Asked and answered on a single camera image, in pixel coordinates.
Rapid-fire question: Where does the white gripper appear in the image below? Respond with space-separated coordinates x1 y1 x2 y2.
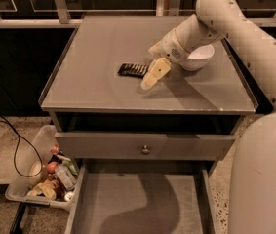
139 31 192 91

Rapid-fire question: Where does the black rxbar chocolate bar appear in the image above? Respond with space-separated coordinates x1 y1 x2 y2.
118 63 149 78

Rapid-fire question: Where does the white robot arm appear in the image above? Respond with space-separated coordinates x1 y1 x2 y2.
141 0 276 234

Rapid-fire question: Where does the round metal drawer knob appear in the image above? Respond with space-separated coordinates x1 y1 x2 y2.
141 145 150 155

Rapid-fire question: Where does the grey drawer cabinet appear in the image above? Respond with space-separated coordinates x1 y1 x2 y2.
38 15 259 234

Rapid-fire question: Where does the grey top drawer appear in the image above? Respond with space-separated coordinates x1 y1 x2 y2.
55 132 235 161

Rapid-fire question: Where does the open grey middle drawer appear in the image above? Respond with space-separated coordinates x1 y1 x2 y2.
64 161 217 234

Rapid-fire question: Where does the white ceramic bowl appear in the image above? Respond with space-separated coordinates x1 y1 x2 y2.
180 44 215 71

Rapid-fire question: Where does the orange round fruit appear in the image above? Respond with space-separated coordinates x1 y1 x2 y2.
47 161 59 174

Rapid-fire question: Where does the clear plastic bottle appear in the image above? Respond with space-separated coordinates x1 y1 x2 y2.
55 164 77 191

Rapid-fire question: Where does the clear plastic storage bin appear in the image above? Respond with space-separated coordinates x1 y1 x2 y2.
5 125 79 211

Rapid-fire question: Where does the yellow crumpled snack bag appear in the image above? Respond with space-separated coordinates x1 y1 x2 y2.
28 179 61 200

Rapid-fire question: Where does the metal window railing frame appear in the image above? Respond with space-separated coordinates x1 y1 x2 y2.
0 0 276 29

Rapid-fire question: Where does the black cable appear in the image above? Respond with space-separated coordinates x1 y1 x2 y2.
0 104 44 178

